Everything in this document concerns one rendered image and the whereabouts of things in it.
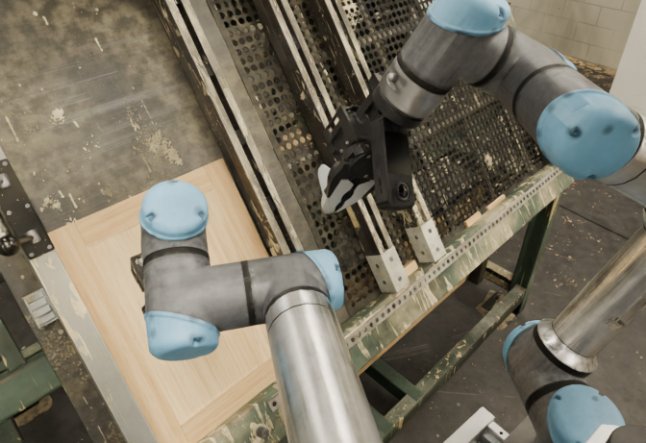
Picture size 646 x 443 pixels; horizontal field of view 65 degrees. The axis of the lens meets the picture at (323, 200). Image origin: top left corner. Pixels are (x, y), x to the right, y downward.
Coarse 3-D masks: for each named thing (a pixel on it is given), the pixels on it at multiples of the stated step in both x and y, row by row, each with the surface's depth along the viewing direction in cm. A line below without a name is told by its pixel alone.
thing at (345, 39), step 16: (320, 0) 150; (336, 0) 151; (320, 16) 152; (336, 16) 150; (336, 32) 150; (352, 32) 153; (336, 48) 153; (352, 48) 154; (336, 64) 156; (352, 64) 151; (352, 80) 154; (368, 80) 154; (352, 96) 157; (416, 192) 159; (416, 208) 158; (416, 224) 159; (432, 224) 161; (416, 240) 162; (432, 240) 160; (416, 256) 165; (432, 256) 160
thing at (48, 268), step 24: (48, 264) 101; (48, 288) 101; (72, 288) 103; (72, 312) 103; (72, 336) 102; (96, 336) 105; (96, 360) 104; (96, 384) 104; (120, 384) 106; (120, 408) 105; (120, 432) 108; (144, 432) 107
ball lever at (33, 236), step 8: (32, 232) 99; (0, 240) 88; (8, 240) 88; (16, 240) 89; (24, 240) 95; (32, 240) 99; (0, 248) 88; (8, 248) 88; (16, 248) 89; (8, 256) 89
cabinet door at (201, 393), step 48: (144, 192) 116; (96, 240) 109; (240, 240) 128; (96, 288) 108; (144, 336) 112; (240, 336) 125; (144, 384) 111; (192, 384) 117; (240, 384) 123; (192, 432) 115
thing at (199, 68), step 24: (168, 0) 120; (168, 24) 124; (192, 24) 123; (192, 48) 122; (192, 72) 125; (216, 72) 125; (216, 96) 124; (216, 120) 126; (240, 120) 127; (240, 144) 126; (240, 168) 127; (264, 168) 129; (264, 192) 131; (264, 216) 128; (264, 240) 134; (288, 240) 132
